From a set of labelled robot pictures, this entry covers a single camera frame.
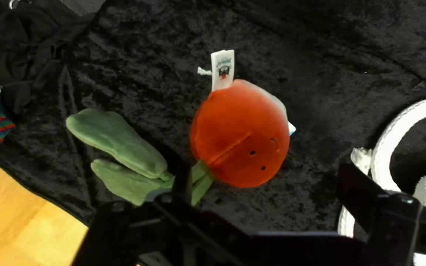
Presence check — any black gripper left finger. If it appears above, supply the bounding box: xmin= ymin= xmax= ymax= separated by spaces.
xmin=172 ymin=167 xmax=193 ymax=204

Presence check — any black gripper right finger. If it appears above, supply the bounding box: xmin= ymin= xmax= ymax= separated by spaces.
xmin=335 ymin=161 xmax=417 ymax=243

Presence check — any black velvet table cloth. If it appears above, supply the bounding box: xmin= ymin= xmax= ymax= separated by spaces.
xmin=0 ymin=0 xmax=426 ymax=238

